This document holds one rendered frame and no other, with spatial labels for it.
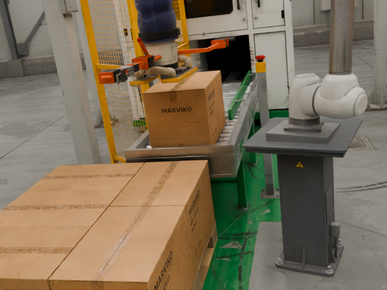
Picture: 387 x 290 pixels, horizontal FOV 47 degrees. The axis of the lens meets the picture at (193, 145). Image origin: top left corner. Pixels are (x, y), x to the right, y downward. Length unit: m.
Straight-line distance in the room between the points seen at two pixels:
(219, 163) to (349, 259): 0.92
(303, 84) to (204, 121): 0.76
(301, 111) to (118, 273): 1.17
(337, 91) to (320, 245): 0.84
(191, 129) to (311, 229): 0.94
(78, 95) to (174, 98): 1.15
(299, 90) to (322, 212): 0.64
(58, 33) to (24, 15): 9.16
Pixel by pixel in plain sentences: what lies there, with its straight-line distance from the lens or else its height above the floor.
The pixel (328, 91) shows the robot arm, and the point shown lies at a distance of 2.17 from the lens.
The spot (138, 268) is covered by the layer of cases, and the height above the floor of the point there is 0.54.
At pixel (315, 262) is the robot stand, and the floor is 0.05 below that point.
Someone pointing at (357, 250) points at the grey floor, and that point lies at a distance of 2.80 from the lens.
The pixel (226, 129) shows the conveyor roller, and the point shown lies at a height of 0.53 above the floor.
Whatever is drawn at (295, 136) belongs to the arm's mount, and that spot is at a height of 0.78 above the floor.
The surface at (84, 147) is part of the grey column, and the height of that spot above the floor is 0.40.
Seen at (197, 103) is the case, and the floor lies 0.86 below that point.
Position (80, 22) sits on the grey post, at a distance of 5.95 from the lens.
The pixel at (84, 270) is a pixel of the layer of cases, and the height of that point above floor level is 0.54.
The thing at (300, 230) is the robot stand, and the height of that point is 0.23.
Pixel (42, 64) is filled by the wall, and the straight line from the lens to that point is 12.65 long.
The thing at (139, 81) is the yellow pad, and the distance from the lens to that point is 2.48.
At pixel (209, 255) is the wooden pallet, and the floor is 0.02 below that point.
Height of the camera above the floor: 1.48
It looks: 18 degrees down
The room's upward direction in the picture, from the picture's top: 7 degrees counter-clockwise
